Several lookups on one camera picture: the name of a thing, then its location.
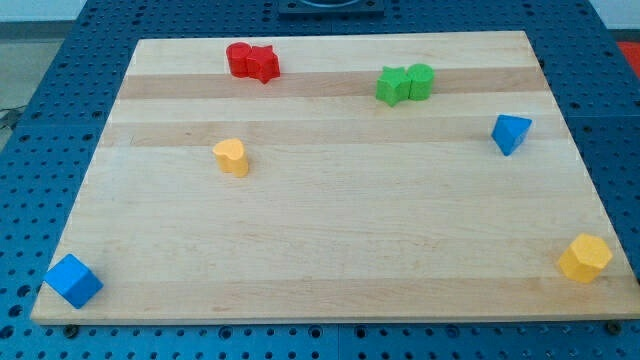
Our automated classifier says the yellow heart block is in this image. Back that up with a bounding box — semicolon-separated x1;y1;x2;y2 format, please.
212;138;249;177

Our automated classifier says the red star block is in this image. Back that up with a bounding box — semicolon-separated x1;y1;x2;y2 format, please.
246;45;280;84

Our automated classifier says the green cylinder block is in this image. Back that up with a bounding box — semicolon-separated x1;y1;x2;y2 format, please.
407;63;435;101

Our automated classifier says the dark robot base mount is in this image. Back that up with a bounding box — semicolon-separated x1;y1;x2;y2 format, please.
278;0;385;17

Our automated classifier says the green star block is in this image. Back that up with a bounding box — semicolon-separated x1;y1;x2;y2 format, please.
375;66;411;107

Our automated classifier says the blue cube block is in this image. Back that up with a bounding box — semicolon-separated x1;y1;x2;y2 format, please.
44;254;104;309

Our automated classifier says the blue triangle block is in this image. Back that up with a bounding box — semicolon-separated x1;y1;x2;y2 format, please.
491;114;533;156

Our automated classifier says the yellow hexagon block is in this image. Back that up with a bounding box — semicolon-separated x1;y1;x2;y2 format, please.
557;233;613;284

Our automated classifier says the wooden board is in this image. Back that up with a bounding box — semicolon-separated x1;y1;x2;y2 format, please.
31;31;639;325

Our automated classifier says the red cylinder block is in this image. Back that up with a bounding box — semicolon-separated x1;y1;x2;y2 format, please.
226;42;252;78

